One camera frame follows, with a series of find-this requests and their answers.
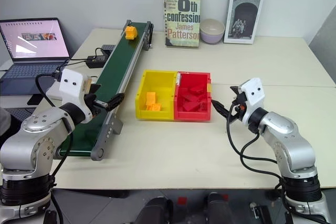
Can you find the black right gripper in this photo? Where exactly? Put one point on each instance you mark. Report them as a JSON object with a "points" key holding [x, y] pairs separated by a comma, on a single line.
{"points": [[239, 107]]}

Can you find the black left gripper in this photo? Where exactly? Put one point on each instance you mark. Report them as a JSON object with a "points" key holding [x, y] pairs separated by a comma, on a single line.
{"points": [[90, 103]]}

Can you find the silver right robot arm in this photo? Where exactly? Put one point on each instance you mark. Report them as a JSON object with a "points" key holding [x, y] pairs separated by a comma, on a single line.
{"points": [[288, 142]]}

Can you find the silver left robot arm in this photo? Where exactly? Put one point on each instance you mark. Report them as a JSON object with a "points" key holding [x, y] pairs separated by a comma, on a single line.
{"points": [[31, 140]]}

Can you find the green conveyor belt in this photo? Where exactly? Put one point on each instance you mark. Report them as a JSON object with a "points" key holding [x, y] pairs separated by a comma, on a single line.
{"points": [[118, 61]]}

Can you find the black power adapter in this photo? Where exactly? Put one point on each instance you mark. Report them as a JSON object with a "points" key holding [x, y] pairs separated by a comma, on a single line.
{"points": [[95, 62]]}

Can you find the red toy brick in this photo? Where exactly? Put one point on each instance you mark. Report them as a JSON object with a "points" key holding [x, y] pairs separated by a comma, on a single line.
{"points": [[187, 95], [191, 106]]}

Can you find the red plastic bin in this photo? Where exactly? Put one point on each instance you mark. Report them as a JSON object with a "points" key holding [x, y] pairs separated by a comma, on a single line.
{"points": [[191, 116]]}

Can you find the yellow toy brick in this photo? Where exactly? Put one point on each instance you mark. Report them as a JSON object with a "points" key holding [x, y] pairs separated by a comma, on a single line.
{"points": [[130, 33], [150, 98], [155, 107]]}

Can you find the yellow plastic bin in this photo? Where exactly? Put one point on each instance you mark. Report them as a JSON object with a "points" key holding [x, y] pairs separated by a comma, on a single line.
{"points": [[157, 77]]}

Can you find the lilac ceramic bowl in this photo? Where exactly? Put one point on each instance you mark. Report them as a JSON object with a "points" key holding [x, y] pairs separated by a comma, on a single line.
{"points": [[212, 33]]}

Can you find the graphic design book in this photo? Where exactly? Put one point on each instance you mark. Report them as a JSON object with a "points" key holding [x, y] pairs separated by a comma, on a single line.
{"points": [[244, 14]]}

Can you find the dark keyboard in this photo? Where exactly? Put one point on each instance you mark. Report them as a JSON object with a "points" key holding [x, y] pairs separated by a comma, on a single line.
{"points": [[19, 114]]}

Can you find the open grey laptop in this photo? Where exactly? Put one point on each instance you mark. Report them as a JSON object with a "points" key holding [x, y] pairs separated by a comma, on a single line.
{"points": [[34, 40]]}

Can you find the grey partition panel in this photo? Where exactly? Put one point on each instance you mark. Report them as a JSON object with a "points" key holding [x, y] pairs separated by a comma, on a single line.
{"points": [[325, 51]]}

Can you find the dark rounded shape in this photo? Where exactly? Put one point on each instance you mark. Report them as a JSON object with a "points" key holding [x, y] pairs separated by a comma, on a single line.
{"points": [[219, 208], [155, 212]]}

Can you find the small red floor marker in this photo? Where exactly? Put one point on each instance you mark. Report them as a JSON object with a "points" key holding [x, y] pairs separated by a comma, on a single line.
{"points": [[182, 200]]}

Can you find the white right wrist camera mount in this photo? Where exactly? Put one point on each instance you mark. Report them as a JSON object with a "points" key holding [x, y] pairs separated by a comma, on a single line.
{"points": [[253, 90]]}

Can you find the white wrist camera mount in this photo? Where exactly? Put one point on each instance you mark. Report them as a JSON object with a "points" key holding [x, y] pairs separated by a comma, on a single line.
{"points": [[253, 90], [71, 85]]}

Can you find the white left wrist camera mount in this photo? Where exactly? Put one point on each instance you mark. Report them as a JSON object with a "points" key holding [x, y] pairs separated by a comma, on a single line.
{"points": [[71, 85]]}

